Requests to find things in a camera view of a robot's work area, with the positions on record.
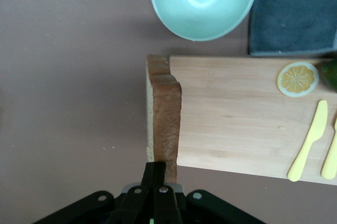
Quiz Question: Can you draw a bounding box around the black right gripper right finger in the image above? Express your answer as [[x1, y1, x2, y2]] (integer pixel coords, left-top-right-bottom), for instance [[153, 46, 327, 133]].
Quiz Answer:
[[152, 162, 266, 224]]

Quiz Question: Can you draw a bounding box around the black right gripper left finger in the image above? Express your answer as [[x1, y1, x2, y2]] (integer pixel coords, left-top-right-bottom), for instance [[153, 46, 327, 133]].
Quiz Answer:
[[33, 162, 156, 224]]

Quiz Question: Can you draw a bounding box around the plain brown bread slice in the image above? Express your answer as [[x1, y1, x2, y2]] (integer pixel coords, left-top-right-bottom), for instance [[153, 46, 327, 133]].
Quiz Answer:
[[145, 54, 183, 184]]

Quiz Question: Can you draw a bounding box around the wooden cutting board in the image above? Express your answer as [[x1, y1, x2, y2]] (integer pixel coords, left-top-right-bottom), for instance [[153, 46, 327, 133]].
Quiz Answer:
[[168, 55, 337, 184]]

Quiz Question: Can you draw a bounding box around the yellow plastic knife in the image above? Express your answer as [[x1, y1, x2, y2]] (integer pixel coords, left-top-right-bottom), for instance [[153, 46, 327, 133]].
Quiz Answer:
[[286, 99, 329, 182]]

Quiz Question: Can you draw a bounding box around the yellow plastic fork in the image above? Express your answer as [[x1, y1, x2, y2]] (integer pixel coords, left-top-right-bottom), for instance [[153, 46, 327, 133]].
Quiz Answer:
[[320, 115, 337, 180]]

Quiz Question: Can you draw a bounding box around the lemon slice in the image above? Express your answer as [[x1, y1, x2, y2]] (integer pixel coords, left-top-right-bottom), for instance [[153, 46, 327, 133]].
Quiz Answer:
[[276, 61, 320, 97]]

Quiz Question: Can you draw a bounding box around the mint green bowl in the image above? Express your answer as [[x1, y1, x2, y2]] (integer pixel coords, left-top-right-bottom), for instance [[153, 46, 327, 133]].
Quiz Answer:
[[149, 0, 259, 42]]

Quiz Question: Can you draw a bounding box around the green avocado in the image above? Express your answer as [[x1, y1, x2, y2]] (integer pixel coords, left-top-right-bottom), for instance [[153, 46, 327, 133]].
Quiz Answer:
[[320, 59, 337, 90]]

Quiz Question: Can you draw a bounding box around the dark grey cloth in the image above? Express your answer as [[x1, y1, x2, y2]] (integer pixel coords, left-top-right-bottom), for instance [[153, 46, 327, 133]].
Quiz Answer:
[[248, 0, 337, 57]]

